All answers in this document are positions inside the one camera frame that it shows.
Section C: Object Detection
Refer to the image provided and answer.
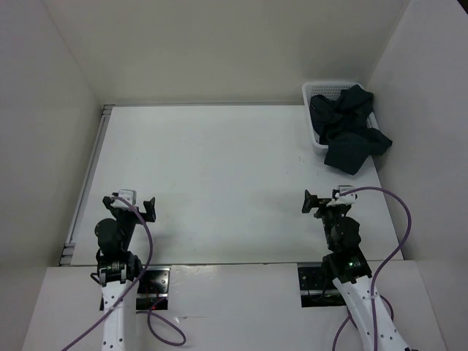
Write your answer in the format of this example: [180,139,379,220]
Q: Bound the dark navy shorts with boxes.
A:
[322,86,393,176]

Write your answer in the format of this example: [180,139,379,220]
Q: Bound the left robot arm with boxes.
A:
[94,192,156,350]

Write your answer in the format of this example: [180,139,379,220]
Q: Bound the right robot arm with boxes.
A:
[301,186,411,350]

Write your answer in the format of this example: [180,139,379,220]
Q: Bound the white perforated plastic basket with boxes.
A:
[301,80,363,156]

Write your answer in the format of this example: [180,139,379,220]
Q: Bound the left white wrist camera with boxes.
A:
[111,189,137,208]

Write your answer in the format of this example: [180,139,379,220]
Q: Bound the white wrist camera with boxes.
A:
[111,189,137,208]
[326,185,357,207]

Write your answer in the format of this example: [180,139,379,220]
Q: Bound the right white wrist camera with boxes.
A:
[326,185,357,207]

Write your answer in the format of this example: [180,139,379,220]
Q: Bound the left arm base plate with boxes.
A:
[99,265,172,312]

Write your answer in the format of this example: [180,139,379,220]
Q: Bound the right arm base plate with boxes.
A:
[298,264,345,308]

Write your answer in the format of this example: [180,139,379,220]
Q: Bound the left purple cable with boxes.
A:
[60,195,186,351]

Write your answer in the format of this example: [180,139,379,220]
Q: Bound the purple cable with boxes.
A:
[331,186,413,351]
[60,195,186,351]

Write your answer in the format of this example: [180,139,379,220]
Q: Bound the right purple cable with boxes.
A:
[331,186,413,351]

